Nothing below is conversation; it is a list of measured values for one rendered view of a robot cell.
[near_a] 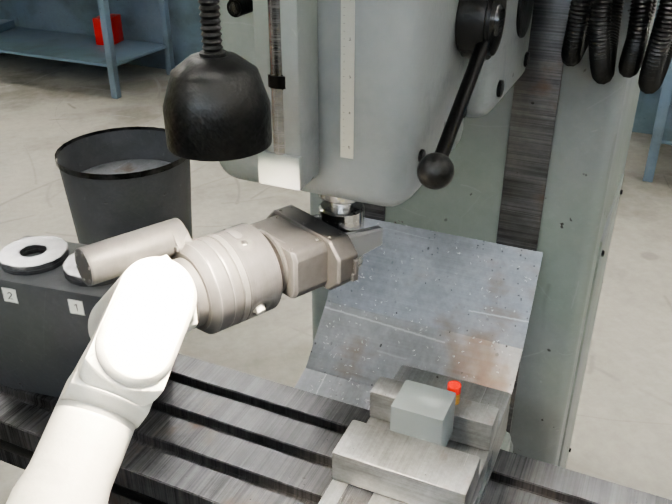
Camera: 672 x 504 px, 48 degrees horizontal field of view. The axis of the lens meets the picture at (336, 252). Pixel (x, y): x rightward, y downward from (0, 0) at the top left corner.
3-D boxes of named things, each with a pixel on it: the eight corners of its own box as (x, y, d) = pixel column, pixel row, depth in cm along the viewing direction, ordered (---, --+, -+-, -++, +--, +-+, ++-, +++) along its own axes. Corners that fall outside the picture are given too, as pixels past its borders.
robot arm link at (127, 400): (210, 274, 64) (151, 426, 57) (176, 302, 71) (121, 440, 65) (139, 240, 62) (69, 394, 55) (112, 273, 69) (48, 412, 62)
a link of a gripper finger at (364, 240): (377, 247, 80) (332, 265, 76) (378, 219, 78) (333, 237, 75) (387, 252, 79) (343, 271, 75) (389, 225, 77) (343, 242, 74)
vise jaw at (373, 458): (463, 523, 78) (466, 495, 76) (331, 479, 83) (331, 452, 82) (478, 483, 83) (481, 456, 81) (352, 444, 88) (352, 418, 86)
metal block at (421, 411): (439, 462, 84) (443, 420, 81) (388, 446, 86) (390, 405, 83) (452, 432, 88) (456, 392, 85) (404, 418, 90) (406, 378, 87)
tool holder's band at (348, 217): (330, 227, 75) (330, 218, 75) (311, 208, 79) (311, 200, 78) (372, 218, 77) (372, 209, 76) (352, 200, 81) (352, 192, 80)
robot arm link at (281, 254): (361, 223, 71) (256, 263, 64) (358, 310, 75) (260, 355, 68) (280, 182, 79) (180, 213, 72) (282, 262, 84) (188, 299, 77)
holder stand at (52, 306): (134, 415, 103) (113, 290, 93) (-2, 386, 109) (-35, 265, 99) (175, 363, 113) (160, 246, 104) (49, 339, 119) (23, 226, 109)
